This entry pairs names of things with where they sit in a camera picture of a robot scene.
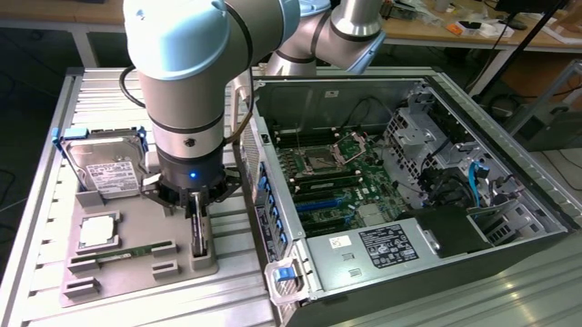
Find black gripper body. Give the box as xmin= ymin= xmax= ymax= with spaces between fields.
xmin=158 ymin=153 xmax=227 ymax=199

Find black graphics card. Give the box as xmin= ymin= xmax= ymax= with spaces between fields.
xmin=189 ymin=192 xmax=211 ymax=258

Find grey parts rack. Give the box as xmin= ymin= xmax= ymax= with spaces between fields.
xmin=58 ymin=151 xmax=221 ymax=309

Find hard disk in blue caddy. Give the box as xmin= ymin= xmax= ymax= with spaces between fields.
xmin=50 ymin=125 xmax=154 ymax=200

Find silver CPU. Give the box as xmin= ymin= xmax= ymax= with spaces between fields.
xmin=78 ymin=215 xmax=118 ymax=248

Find green RAM stick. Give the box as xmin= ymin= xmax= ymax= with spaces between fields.
xmin=71 ymin=245 xmax=155 ymax=264

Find thin metal locking lever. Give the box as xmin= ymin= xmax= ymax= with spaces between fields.
xmin=294 ymin=122 xmax=308 ymax=156

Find blue expansion slot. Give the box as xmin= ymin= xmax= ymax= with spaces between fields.
xmin=296 ymin=198 xmax=341 ymax=212

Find installed black RAM stick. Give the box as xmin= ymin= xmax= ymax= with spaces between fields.
xmin=290 ymin=173 xmax=361 ymax=195

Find CPU socket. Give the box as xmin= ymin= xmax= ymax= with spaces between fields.
xmin=302 ymin=146 xmax=341 ymax=173

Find black RAM slot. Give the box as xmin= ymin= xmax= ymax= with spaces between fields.
xmin=278 ymin=137 xmax=341 ymax=148
xmin=276 ymin=129 xmax=341 ymax=139

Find black expansion slot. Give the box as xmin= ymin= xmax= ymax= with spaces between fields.
xmin=302 ymin=217 xmax=348 ymax=236

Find open metal socket cover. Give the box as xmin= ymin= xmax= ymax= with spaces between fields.
xmin=332 ymin=131 xmax=370 ymax=164

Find green motherboard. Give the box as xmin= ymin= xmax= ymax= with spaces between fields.
xmin=276 ymin=131 xmax=410 ymax=238

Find grey power supply unit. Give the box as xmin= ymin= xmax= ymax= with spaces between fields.
xmin=305 ymin=217 xmax=442 ymax=294

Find silver metal disk bay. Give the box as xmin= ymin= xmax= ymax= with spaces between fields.
xmin=384 ymin=107 xmax=456 ymax=171

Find black fan shroud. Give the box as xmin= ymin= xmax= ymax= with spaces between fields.
xmin=398 ymin=206 xmax=496 ymax=258

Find wooden desk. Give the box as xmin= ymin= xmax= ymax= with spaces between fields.
xmin=0 ymin=0 xmax=582 ymax=67

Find open black PC case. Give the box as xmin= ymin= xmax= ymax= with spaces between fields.
xmin=226 ymin=66 xmax=577 ymax=327

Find white box with black item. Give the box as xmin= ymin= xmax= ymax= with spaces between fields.
xmin=448 ymin=18 xmax=516 ymax=38

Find grey metal cabinet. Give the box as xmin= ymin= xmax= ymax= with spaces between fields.
xmin=506 ymin=59 xmax=582 ymax=153

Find black slanted pole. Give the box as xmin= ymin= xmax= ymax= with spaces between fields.
xmin=466 ymin=0 xmax=573 ymax=96

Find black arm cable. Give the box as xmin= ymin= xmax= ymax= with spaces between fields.
xmin=119 ymin=6 xmax=256 ymax=146

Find grey handle with latch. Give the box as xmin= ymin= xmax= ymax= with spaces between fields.
xmin=264 ymin=258 xmax=308 ymax=306

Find black wire in case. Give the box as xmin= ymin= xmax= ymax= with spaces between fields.
xmin=344 ymin=97 xmax=393 ymax=127

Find blue flat wire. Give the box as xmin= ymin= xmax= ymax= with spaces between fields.
xmin=468 ymin=161 xmax=490 ymax=208

